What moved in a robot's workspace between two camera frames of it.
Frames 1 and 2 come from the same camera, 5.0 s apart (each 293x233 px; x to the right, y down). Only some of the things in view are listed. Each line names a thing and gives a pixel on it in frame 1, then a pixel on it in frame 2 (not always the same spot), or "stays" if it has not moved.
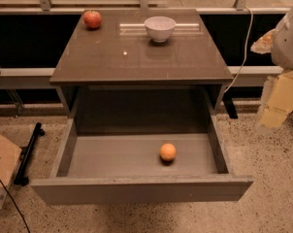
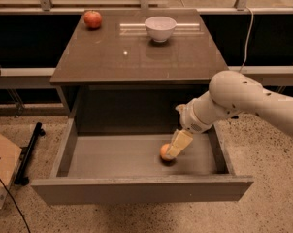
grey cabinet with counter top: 117,80 stays
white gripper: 288,44 → 189,119
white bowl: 160,27 stays
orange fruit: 168,151 stays
